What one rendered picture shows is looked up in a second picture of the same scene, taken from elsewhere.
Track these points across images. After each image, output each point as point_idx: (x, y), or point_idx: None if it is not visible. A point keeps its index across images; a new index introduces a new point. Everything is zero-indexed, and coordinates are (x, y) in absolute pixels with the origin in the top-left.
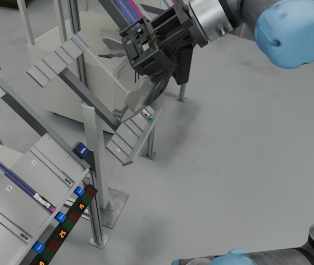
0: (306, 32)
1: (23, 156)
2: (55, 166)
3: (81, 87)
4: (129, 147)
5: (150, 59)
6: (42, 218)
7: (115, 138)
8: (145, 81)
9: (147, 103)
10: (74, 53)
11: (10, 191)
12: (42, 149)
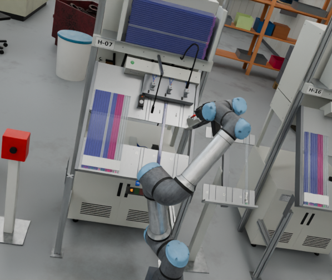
0: (206, 108)
1: (171, 153)
2: (176, 169)
3: (226, 156)
4: (214, 198)
5: (199, 111)
6: None
7: (212, 186)
8: (196, 119)
9: (193, 127)
10: (237, 139)
11: (153, 157)
12: (179, 158)
